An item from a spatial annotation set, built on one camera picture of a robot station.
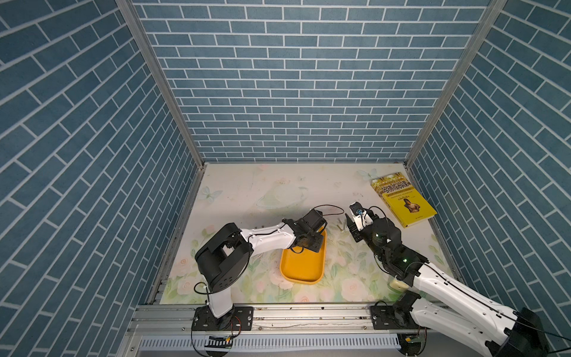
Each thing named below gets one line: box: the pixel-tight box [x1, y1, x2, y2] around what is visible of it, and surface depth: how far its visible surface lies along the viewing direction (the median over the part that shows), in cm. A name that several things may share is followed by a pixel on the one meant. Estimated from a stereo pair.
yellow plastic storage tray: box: [279, 229, 328, 285], surface depth 84 cm
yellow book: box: [371, 171, 438, 229], surface depth 104 cm
